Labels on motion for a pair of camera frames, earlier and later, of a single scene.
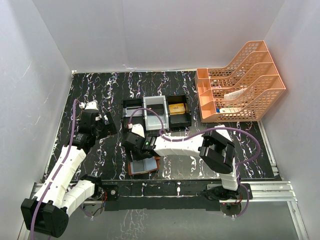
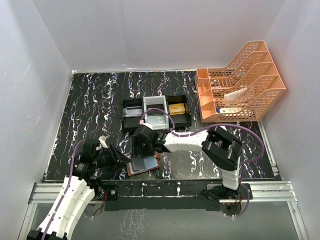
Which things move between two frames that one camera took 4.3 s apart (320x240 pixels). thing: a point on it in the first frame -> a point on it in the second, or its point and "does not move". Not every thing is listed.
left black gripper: (105, 125) -> (115, 157)
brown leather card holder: (144, 165) does not move
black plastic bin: (129, 106) does not move
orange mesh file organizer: (243, 90) does not move
